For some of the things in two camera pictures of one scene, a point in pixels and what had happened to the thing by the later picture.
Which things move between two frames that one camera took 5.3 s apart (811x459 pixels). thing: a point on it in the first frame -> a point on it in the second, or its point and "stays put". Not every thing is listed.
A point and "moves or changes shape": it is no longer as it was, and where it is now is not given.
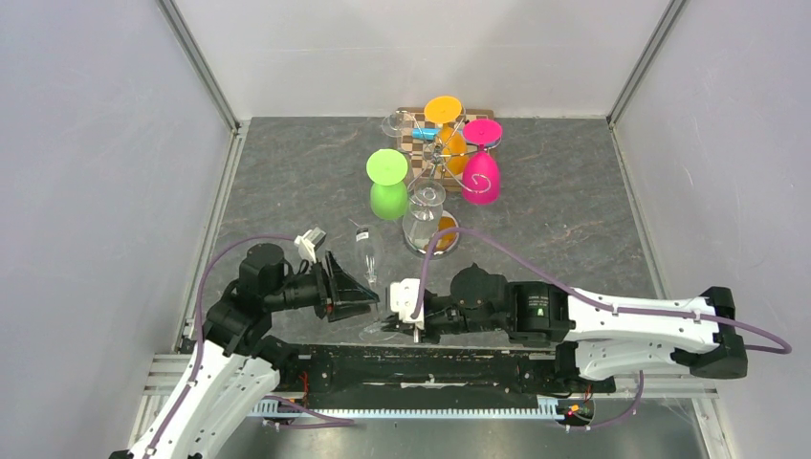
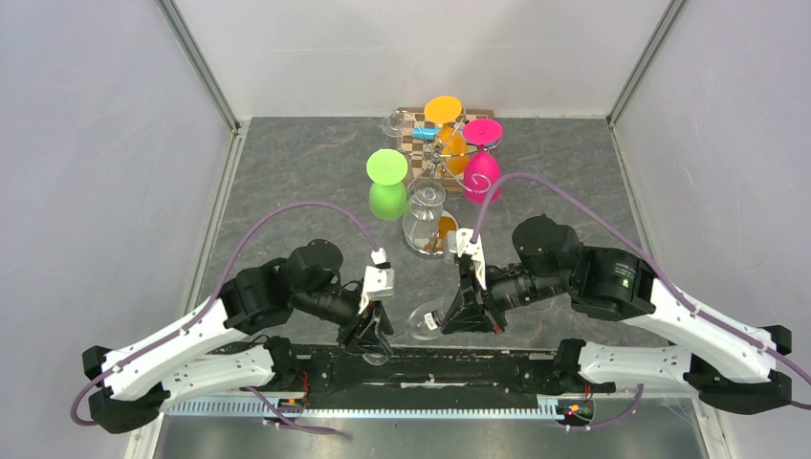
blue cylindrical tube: [428, 134] stays put
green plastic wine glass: [387, 169] stays put
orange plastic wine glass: [452, 146] stays put
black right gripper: [428, 337] -> [474, 309]
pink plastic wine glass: [480, 183] stays put
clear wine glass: [367, 268] moves or changes shape
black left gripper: [351, 296] -> [356, 338]
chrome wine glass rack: [430, 229] stays put
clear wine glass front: [423, 217] stays put
